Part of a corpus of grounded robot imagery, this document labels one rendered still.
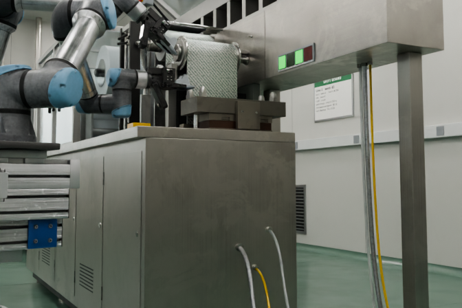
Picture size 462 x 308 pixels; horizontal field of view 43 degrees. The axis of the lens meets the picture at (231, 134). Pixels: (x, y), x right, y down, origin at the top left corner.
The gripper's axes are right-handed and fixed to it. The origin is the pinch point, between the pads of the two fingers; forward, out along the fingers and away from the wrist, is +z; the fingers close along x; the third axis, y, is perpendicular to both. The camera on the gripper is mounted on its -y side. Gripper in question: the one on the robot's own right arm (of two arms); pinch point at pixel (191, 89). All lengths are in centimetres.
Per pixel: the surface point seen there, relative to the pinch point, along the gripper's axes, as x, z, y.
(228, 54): -0.2, 17.3, 16.0
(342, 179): 234, 263, -37
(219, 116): -19.0, 3.6, -13.3
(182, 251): -26, -15, -63
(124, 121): 43.7, -15.0, -10.3
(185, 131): -26.0, -13.6, -20.4
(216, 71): -0.2, 11.4, 8.0
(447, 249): 108, 263, -91
